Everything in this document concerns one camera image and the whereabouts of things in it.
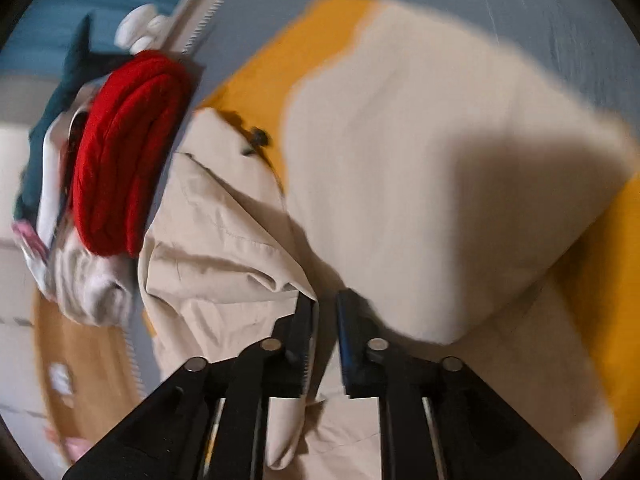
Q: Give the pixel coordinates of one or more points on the crumpled white tissue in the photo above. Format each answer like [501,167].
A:
[61,379]

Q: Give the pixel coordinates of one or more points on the white folded pillow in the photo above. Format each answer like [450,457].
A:
[50,200]

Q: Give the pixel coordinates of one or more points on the pink and white cloth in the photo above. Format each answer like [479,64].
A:
[30,250]

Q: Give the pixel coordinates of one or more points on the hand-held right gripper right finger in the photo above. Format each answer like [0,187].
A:
[349,340]

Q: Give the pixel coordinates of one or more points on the cream folded blanket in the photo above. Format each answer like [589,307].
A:
[85,285]

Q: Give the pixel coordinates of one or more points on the beige and mustard hooded jacket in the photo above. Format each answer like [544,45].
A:
[425,160]

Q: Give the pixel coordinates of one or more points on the white plush toy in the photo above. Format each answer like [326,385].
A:
[137,25]

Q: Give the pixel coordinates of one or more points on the small pink item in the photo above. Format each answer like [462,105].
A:
[70,444]

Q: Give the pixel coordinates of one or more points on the dark teal shark plush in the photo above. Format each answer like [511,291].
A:
[50,125]

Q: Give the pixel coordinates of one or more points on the wooden bed frame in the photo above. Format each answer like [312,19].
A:
[75,360]

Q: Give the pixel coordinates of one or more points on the black and white patterned cloth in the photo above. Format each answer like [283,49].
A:
[75,135]

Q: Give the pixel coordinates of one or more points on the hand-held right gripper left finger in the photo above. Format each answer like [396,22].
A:
[304,330]

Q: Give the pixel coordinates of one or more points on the red folded blanket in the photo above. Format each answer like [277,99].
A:
[120,160]

